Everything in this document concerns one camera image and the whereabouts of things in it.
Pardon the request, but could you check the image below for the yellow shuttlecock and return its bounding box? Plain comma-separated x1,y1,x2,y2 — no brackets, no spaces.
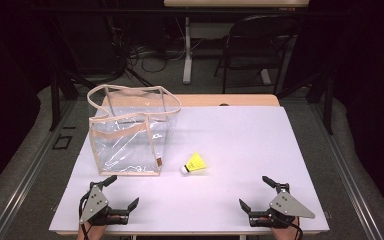
180,152,208,175

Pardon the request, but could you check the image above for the black metal frame post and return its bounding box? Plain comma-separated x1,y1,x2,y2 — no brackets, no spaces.
48,63,62,132

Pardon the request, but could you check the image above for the person's left hand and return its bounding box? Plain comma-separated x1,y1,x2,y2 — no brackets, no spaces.
75,215,121,240

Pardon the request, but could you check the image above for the transparent tote bag beige trim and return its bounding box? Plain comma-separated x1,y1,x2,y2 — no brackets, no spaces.
86,84,182,177

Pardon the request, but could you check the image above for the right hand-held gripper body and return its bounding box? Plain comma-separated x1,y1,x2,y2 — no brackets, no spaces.
248,182,316,230

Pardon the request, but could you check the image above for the bundle of floor cables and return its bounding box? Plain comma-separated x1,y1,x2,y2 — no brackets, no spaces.
126,41,189,74

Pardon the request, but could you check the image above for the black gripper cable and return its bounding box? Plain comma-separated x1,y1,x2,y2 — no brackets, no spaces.
289,222,304,240
78,196,93,240

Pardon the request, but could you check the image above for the person's right hand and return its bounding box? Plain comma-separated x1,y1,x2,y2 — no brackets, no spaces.
259,216,302,240

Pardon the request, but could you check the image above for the black folding chair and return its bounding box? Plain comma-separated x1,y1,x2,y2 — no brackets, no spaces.
213,14,302,95

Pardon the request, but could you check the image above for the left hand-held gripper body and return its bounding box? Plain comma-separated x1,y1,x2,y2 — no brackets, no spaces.
78,180,130,227

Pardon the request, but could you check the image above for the white desk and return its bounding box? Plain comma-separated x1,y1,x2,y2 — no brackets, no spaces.
163,0,310,85

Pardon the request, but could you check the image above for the black floor outlet frame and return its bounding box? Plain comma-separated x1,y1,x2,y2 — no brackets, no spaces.
52,133,74,151

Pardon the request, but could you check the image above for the wooden table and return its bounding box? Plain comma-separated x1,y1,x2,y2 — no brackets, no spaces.
101,93,281,108

